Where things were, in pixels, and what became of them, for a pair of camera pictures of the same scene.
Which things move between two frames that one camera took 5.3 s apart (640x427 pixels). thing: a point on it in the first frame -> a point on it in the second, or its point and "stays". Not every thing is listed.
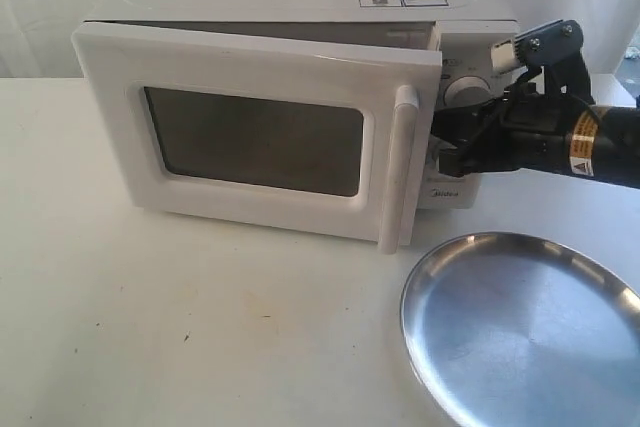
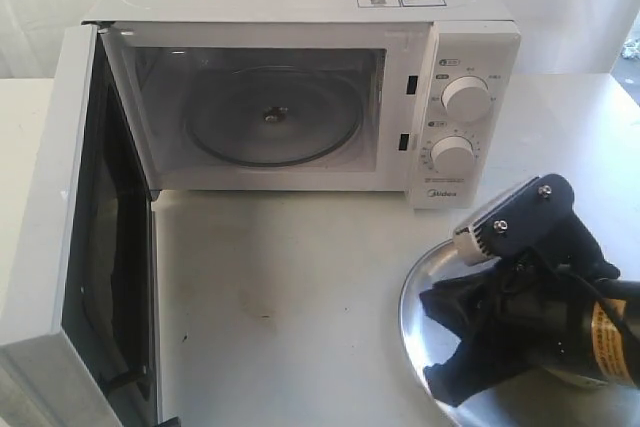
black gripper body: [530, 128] -> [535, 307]
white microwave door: [327, 138] -> [77, 264]
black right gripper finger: [454, 124] -> [469, 307]
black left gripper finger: [457, 161] -> [486, 356]
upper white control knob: [466, 91] stays
